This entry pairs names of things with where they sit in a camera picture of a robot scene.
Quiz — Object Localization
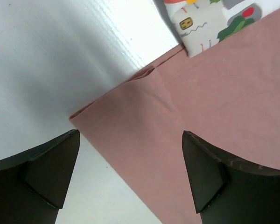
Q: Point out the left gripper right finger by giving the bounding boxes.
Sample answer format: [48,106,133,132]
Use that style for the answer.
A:
[182,131,280,224]

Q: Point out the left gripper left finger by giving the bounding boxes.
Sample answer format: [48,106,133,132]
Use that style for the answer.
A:
[0,129,80,224]

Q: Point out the pink t shirt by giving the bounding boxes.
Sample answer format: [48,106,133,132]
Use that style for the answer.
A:
[70,9,280,224]

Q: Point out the folded printed white t shirt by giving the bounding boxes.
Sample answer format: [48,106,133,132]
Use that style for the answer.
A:
[164,0,280,57]

